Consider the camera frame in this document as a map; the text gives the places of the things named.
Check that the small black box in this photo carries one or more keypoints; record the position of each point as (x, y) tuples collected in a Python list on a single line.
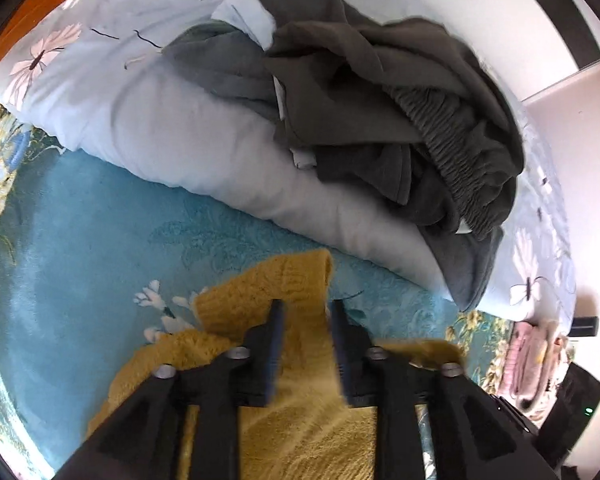
[(585, 326)]

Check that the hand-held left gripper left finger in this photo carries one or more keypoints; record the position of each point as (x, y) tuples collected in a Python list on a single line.
[(274, 355)]

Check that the yellow knit sweater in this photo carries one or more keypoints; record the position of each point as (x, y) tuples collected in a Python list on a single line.
[(300, 440)]

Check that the teal floral bed sheet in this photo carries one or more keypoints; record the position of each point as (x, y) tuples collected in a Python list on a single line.
[(90, 240)]

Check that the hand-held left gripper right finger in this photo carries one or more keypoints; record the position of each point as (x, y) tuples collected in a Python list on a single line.
[(341, 360)]

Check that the dark grey pants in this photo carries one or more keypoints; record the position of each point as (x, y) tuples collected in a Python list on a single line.
[(380, 125)]

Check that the light blue floral quilt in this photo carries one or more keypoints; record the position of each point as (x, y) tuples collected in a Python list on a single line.
[(130, 100)]

